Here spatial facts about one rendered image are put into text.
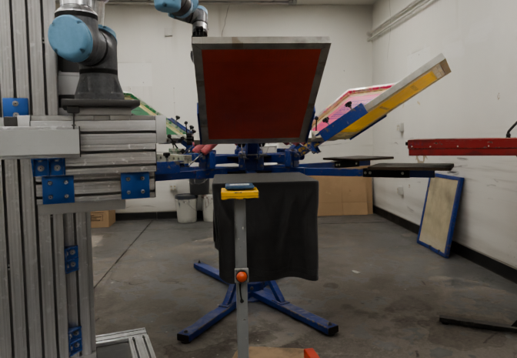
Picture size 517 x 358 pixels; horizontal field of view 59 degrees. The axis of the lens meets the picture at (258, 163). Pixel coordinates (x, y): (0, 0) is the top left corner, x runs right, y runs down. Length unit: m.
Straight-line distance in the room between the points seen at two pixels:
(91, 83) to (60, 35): 0.18
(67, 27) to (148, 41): 5.36
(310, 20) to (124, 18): 2.60
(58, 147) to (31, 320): 0.67
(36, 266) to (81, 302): 0.22
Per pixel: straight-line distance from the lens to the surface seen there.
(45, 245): 1.71
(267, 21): 6.75
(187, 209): 6.23
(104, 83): 1.49
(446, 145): 2.66
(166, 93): 6.59
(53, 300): 1.76
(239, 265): 1.66
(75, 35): 1.38
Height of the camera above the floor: 1.14
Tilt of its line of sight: 3 degrees down
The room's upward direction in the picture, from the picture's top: 1 degrees counter-clockwise
